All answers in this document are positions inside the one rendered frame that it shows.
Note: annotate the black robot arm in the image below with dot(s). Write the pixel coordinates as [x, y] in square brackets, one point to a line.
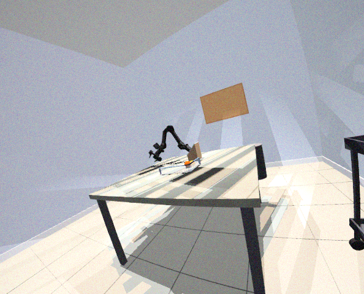
[160, 148]

